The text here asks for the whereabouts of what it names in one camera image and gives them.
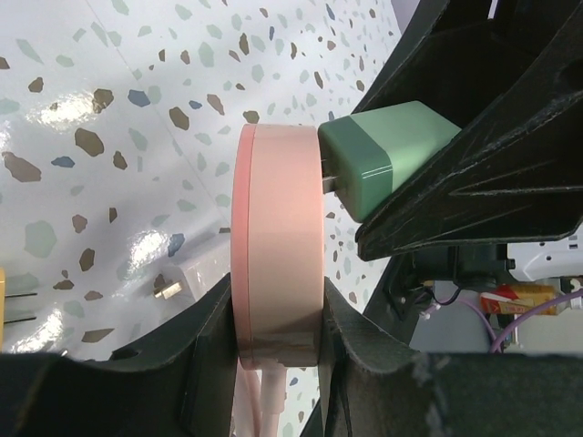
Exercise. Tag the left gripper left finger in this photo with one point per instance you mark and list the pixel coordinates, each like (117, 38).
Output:
(177, 380)

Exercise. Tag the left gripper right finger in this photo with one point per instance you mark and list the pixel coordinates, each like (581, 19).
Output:
(371, 384)

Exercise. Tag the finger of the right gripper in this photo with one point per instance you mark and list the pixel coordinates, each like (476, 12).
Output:
(459, 56)

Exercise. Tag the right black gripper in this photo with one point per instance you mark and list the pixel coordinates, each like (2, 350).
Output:
(512, 174)

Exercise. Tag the white plug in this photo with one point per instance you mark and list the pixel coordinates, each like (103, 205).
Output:
(192, 279)

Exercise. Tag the green plug adapter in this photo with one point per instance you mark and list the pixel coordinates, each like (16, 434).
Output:
(374, 152)

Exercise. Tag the yellow plug adapter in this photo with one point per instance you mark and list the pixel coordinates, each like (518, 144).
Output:
(12, 310)

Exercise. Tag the pink round power socket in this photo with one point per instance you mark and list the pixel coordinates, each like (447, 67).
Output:
(277, 246)

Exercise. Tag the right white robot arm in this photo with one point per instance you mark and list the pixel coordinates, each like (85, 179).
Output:
(546, 257)

